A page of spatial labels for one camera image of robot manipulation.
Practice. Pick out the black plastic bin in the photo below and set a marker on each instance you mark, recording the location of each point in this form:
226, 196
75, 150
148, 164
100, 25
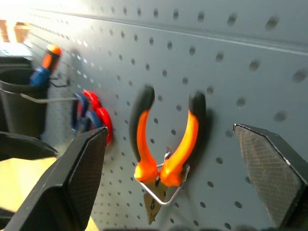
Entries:
21, 110

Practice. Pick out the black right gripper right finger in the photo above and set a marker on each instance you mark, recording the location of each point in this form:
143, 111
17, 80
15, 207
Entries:
269, 168

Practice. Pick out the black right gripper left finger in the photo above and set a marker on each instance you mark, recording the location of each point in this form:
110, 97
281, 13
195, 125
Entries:
72, 183

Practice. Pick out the brown wooden furniture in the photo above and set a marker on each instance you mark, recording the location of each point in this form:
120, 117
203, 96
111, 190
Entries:
20, 31

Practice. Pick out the grey metal pegboard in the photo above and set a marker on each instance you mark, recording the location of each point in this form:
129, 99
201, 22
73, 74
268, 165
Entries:
173, 96

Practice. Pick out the silver straight peg hook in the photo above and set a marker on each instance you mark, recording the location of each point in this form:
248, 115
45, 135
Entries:
48, 99

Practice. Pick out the orange black screwdriver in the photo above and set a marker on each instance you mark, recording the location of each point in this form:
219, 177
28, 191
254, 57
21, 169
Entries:
50, 59

